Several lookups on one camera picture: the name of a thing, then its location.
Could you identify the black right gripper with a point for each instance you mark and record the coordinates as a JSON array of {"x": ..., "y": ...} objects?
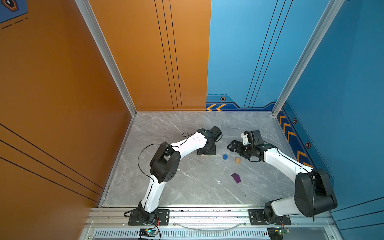
[{"x": 238, "y": 150}]

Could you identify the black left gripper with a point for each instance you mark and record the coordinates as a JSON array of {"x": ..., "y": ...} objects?
[{"x": 213, "y": 151}]

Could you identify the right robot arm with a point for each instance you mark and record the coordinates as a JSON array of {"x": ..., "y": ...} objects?
[{"x": 314, "y": 193}]

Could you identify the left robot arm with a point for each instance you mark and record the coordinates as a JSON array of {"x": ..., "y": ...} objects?
[{"x": 165, "y": 163}]

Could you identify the purple house-shaped block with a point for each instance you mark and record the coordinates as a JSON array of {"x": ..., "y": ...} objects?
[{"x": 236, "y": 177}]

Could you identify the right green circuit board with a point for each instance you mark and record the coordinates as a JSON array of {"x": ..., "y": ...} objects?
[{"x": 278, "y": 234}]

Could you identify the green circuit board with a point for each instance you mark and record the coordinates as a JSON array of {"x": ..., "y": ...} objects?
[
  {"x": 148, "y": 233},
  {"x": 278, "y": 234}
]

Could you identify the left green circuit board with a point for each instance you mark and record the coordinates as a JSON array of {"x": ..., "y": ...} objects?
[{"x": 148, "y": 233}]

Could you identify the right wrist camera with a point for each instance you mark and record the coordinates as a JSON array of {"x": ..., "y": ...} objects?
[{"x": 253, "y": 138}]

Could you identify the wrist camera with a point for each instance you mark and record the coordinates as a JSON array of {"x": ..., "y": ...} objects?
[
  {"x": 253, "y": 138},
  {"x": 214, "y": 134}
]

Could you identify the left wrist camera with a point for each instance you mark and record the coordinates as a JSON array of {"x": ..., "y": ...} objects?
[{"x": 214, "y": 134}]

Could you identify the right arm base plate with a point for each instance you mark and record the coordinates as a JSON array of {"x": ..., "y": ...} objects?
[{"x": 257, "y": 218}]

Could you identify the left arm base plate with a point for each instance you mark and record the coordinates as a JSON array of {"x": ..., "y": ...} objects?
[{"x": 160, "y": 217}]

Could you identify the aluminium front rail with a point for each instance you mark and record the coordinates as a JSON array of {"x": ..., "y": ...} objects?
[{"x": 205, "y": 223}]

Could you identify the aluminium corner post right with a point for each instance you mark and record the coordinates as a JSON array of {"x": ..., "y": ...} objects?
[{"x": 317, "y": 36}]

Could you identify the aluminium corner post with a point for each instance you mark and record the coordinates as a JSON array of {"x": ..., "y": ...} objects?
[
  {"x": 317, "y": 36},
  {"x": 101, "y": 42}
]

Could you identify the aluminium corner post left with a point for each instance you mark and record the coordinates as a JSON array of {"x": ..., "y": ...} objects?
[{"x": 101, "y": 42}]

